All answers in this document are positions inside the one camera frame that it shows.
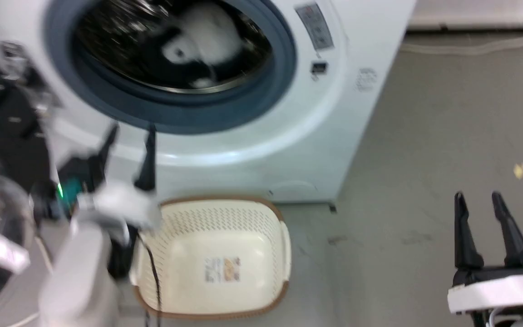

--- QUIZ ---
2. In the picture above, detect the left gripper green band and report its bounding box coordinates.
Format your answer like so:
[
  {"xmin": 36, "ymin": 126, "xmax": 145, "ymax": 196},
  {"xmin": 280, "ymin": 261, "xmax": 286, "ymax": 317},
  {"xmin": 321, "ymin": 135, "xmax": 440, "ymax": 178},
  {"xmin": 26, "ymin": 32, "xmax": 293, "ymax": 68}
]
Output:
[{"xmin": 55, "ymin": 123, "xmax": 163, "ymax": 231}]

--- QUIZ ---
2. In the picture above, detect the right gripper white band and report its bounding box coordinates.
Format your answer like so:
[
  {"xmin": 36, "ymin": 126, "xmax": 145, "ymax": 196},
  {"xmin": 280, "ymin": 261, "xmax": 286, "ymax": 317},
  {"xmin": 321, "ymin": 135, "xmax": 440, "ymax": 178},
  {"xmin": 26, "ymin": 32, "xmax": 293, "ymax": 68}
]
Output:
[{"xmin": 447, "ymin": 191, "xmax": 523, "ymax": 315}]

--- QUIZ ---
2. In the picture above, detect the white laundry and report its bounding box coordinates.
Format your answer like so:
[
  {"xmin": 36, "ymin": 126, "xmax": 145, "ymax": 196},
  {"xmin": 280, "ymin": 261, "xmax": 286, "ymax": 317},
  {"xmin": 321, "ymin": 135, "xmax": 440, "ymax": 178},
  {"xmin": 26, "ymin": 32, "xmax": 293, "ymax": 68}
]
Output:
[{"xmin": 161, "ymin": 4, "xmax": 247, "ymax": 89}]

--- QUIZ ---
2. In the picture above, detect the washing machine door with glass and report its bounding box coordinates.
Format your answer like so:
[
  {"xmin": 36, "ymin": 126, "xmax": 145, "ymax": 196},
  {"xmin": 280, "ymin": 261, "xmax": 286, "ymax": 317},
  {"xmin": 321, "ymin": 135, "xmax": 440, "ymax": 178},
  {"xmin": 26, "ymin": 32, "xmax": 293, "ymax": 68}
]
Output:
[{"xmin": 0, "ymin": 42, "xmax": 64, "ymax": 318}]

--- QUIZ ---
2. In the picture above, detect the cream laundry basket brown rim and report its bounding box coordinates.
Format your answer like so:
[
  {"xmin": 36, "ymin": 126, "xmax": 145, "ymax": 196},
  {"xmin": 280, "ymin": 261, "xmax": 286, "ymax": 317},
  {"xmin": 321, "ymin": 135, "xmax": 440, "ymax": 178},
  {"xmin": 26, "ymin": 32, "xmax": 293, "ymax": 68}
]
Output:
[{"xmin": 129, "ymin": 196, "xmax": 292, "ymax": 320}]

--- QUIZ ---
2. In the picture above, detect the white front-load washing machine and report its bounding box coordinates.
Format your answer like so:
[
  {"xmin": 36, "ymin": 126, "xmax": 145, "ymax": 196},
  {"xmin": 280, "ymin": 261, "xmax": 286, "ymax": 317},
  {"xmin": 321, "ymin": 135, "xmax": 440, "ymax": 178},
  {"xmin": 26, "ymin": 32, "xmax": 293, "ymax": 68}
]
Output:
[{"xmin": 0, "ymin": 0, "xmax": 419, "ymax": 206}]

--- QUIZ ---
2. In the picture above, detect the printed label sticker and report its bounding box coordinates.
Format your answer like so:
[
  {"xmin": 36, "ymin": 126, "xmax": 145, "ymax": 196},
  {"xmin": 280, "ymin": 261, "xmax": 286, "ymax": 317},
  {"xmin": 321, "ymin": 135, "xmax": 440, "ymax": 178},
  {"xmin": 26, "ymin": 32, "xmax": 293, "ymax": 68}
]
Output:
[{"xmin": 204, "ymin": 256, "xmax": 242, "ymax": 283}]

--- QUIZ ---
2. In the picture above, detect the grey washer control panel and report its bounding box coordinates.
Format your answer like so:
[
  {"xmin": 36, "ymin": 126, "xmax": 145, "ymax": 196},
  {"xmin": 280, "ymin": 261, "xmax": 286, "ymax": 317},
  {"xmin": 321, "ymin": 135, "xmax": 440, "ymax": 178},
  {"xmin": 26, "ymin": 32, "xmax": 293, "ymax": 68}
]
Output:
[{"xmin": 294, "ymin": 3, "xmax": 335, "ymax": 51}]

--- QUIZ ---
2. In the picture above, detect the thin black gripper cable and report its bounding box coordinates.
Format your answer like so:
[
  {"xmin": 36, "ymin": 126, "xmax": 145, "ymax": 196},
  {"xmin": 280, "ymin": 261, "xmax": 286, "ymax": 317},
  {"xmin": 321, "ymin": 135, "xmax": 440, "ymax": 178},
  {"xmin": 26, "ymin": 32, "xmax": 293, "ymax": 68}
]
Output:
[{"xmin": 137, "ymin": 231, "xmax": 162, "ymax": 327}]

